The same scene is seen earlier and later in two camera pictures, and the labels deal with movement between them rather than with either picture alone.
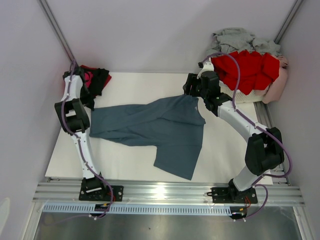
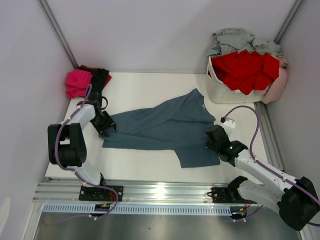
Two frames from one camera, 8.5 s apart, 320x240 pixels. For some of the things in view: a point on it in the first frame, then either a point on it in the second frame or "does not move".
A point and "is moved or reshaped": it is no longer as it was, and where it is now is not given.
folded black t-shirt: x=99 y=76 does not move
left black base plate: x=101 y=193 does not move
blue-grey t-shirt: x=172 y=124 is moved or reshaped
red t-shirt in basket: x=257 y=70 does not move
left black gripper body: x=85 y=97 to x=101 y=122
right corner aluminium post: x=288 y=21 does not move
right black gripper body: x=196 y=89 to x=211 y=147
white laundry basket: x=239 y=96 does not move
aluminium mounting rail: x=167 y=194 does not move
